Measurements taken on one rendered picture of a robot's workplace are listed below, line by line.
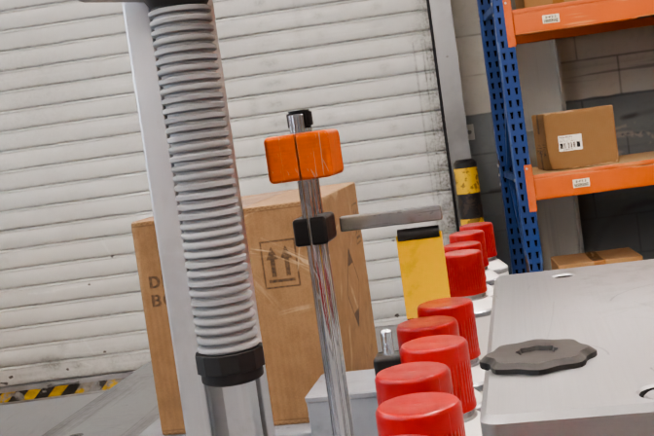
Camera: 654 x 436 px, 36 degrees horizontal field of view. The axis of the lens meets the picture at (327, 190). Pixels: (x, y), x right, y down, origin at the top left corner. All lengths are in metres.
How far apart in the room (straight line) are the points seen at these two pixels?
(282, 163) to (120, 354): 4.66
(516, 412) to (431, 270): 0.50
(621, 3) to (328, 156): 3.82
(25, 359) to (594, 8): 3.26
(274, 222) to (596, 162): 3.32
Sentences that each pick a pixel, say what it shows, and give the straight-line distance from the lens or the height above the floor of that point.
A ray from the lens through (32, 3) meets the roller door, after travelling 5.31.
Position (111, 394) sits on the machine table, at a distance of 1.67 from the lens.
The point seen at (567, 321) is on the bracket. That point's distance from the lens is 0.22.
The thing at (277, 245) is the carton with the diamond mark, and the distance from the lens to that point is 1.20.
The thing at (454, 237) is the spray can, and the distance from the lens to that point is 0.93.
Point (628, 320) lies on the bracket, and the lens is 0.21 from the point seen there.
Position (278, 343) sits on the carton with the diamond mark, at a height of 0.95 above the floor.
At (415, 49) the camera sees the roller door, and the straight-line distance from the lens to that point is 4.99.
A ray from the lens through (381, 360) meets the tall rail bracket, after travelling 0.99.
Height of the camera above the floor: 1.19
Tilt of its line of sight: 3 degrees down
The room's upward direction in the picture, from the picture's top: 8 degrees counter-clockwise
